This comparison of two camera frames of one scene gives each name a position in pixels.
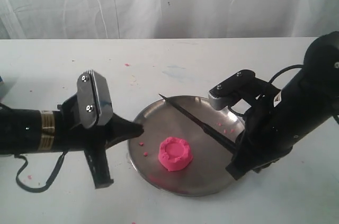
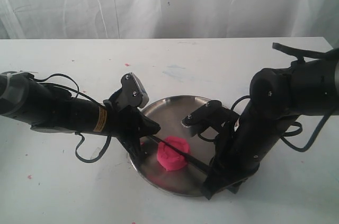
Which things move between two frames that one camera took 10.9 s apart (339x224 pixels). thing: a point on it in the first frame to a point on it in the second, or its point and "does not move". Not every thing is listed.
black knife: (228, 142) to (194, 160)
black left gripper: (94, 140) to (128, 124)
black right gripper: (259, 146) to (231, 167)
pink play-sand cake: (175, 154) does not move
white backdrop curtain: (119, 4) does not move
